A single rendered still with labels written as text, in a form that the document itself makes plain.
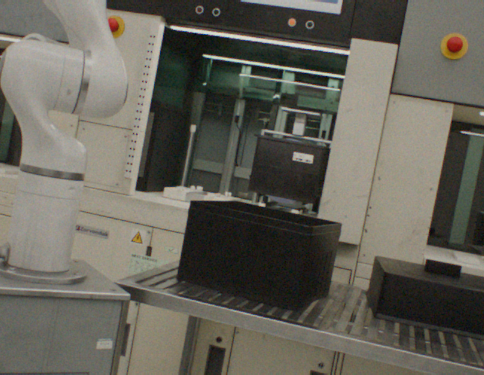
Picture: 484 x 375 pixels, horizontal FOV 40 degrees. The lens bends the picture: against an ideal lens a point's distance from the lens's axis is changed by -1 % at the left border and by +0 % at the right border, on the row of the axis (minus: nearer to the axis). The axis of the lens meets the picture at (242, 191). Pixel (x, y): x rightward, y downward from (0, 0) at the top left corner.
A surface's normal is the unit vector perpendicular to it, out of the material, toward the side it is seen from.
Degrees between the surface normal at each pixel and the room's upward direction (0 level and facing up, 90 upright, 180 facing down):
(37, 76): 92
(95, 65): 57
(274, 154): 90
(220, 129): 90
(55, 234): 90
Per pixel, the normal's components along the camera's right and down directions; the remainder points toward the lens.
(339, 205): -0.23, 0.01
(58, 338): 0.51, 0.14
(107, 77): 0.49, -0.09
